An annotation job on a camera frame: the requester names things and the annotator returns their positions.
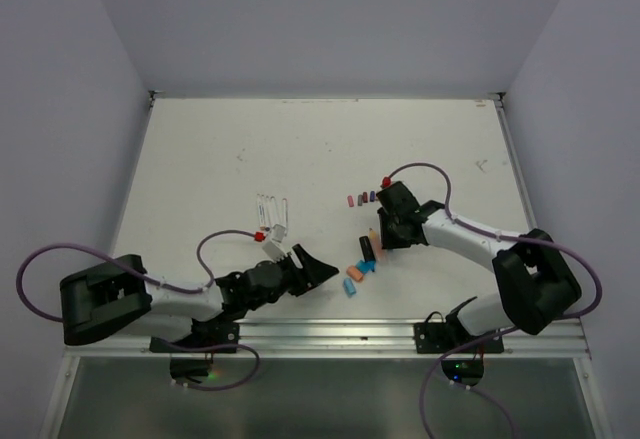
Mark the light blue highlighter cap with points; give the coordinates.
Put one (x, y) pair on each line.
(349, 287)

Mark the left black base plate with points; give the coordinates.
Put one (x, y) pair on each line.
(205, 338)

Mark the orange highlighter marker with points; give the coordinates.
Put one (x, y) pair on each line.
(376, 244)

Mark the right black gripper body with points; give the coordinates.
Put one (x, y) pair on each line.
(390, 233)

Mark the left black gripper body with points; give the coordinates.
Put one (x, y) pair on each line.
(287, 282)

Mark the red capped white pen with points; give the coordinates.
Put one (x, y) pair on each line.
(265, 200)

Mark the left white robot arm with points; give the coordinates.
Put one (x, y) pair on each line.
(118, 297)

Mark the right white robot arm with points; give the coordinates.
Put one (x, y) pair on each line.
(535, 285)

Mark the orange highlighter cap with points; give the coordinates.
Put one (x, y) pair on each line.
(355, 274)

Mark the aluminium frame rail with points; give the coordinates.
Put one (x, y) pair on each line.
(391, 338)

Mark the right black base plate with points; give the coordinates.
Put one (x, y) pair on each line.
(438, 334)

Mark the pink capped marker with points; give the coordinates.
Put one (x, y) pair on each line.
(285, 214)

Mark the blue capped white pen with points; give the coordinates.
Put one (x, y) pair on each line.
(273, 211)

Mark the blue black highlighter marker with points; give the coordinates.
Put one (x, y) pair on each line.
(367, 249)

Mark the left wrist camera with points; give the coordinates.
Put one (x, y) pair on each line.
(274, 243)

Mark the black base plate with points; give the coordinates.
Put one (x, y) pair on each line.
(438, 334)
(205, 338)

